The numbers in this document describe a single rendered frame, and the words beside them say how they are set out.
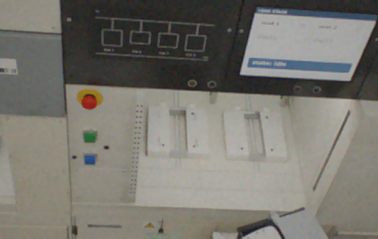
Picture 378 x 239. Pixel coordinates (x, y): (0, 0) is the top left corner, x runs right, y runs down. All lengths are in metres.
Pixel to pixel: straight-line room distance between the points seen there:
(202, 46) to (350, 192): 0.71
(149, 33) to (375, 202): 1.01
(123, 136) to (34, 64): 0.35
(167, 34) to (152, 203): 0.72
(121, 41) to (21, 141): 0.47
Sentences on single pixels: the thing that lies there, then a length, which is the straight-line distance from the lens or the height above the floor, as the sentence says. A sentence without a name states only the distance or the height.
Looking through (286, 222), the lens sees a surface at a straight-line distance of 1.54.
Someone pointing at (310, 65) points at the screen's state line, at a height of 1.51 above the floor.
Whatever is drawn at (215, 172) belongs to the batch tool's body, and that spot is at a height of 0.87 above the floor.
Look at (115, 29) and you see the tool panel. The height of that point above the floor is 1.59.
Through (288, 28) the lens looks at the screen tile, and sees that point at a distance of 1.46.
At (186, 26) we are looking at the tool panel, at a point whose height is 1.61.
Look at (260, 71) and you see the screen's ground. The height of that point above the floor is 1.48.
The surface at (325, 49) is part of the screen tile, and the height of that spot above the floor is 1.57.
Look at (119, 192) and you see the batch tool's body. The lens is 1.94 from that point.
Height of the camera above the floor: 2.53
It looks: 48 degrees down
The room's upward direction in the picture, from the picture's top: 10 degrees clockwise
